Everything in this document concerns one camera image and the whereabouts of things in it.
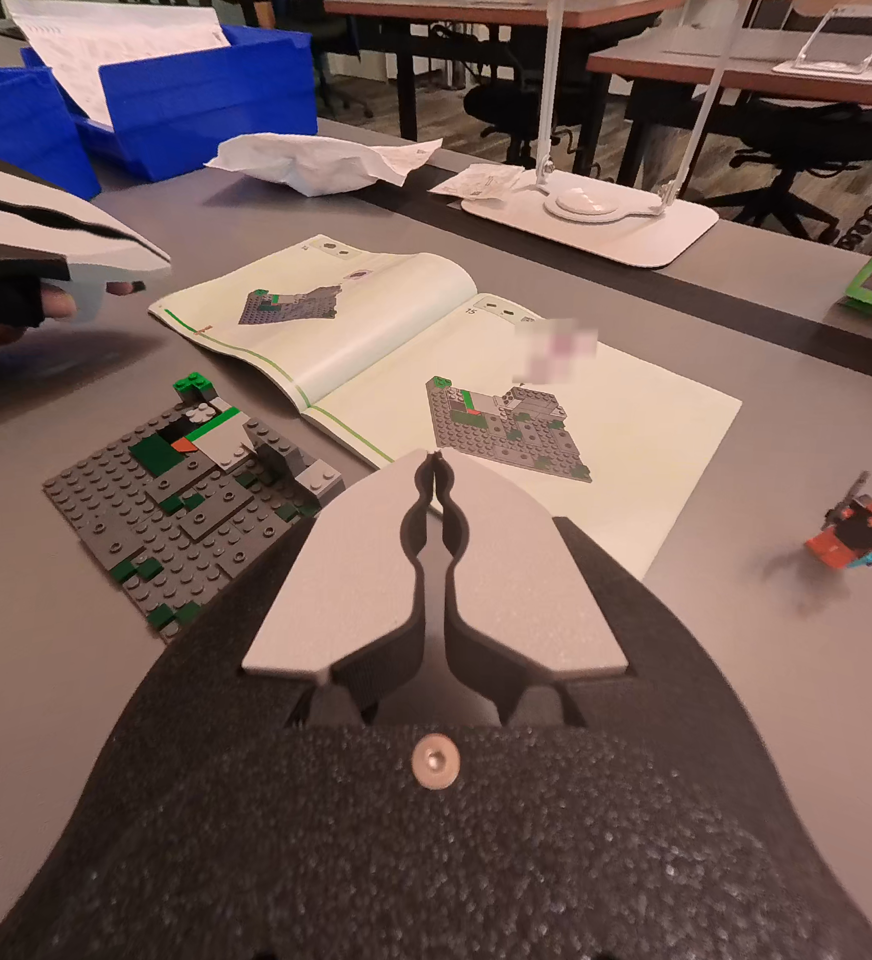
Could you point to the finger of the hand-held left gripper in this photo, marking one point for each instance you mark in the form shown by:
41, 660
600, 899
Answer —
16, 195
46, 241

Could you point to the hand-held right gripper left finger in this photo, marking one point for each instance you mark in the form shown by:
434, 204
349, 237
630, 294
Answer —
338, 592

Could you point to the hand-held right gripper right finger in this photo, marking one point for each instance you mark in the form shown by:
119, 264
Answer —
533, 592

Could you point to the grey brick baseplate build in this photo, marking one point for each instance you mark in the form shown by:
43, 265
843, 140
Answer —
158, 540

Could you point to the instruction booklet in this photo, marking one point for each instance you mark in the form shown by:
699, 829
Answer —
630, 420

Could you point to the orange toy minifigure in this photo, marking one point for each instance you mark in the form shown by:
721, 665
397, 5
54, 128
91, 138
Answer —
863, 529

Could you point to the person's left hand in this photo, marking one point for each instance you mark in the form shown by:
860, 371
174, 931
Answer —
61, 304

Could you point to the blue plastic bin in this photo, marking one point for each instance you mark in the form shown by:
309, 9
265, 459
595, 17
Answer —
8, 120
203, 112

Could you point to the white paper sheet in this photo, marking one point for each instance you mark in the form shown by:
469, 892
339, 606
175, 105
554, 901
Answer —
121, 52

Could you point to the crumpled white paper bag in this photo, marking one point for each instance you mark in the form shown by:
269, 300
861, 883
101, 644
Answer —
316, 165

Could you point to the white lamp base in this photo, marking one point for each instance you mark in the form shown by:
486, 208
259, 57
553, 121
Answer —
630, 232

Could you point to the small paper slip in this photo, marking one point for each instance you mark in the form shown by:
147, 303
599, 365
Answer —
481, 184

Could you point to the brown wooden table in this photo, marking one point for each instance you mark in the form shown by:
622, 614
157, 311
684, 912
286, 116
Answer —
780, 71
436, 9

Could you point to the black office chair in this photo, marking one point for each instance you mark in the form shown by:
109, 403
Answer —
788, 150
511, 112

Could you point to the clear acrylic stand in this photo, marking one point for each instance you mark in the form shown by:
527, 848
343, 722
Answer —
840, 45

